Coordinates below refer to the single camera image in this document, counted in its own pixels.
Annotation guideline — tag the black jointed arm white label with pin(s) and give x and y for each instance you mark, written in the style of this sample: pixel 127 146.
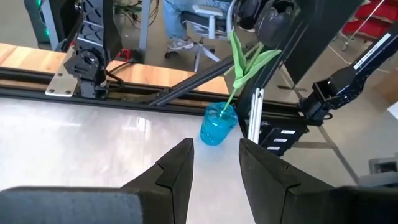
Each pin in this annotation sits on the black jointed arm white label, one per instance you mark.
pixel 342 82

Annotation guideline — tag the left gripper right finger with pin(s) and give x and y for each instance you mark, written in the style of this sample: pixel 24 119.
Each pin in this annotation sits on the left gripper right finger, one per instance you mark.
pixel 273 199

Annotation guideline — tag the silver aluminium extrusion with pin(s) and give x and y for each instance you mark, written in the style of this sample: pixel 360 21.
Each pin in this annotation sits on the silver aluminium extrusion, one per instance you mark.
pixel 255 118

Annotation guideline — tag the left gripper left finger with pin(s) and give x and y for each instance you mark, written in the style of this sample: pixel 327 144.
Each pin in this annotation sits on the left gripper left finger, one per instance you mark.
pixel 168 199

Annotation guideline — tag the wooden base board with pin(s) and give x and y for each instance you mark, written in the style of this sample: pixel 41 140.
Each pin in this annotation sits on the wooden base board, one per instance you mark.
pixel 31 59

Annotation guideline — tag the person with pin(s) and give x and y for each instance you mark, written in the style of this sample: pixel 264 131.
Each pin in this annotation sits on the person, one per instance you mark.
pixel 174 21

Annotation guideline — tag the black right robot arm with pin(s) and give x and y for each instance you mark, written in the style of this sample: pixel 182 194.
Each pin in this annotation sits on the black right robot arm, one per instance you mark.
pixel 87 65

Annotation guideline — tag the red plastic object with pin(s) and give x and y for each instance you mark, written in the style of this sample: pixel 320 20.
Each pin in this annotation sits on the red plastic object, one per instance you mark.
pixel 373 18

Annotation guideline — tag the red black tool box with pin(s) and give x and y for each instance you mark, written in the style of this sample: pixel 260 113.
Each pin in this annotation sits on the red black tool box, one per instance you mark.
pixel 123 54

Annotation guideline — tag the white office chair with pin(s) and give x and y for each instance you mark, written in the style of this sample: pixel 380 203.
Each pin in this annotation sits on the white office chair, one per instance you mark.
pixel 211 18

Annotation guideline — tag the black artificial tulip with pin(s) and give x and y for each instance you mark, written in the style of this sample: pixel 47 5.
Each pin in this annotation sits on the black artificial tulip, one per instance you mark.
pixel 238 56

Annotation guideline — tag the black aluminium table frame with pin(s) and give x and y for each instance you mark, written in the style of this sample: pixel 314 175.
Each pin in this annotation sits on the black aluminium table frame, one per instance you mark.
pixel 295 46

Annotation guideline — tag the black stepped mount white labels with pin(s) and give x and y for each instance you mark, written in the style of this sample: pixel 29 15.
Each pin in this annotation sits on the black stepped mount white labels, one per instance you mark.
pixel 292 140

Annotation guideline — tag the grey desk leg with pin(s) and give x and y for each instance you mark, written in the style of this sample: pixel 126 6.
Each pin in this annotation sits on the grey desk leg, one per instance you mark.
pixel 144 31

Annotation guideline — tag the grey tower green light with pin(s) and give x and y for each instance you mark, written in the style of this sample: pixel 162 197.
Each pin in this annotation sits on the grey tower green light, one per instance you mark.
pixel 35 18

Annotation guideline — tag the blue glass vase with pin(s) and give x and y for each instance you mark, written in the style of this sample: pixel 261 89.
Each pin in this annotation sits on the blue glass vase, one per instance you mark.
pixel 214 130

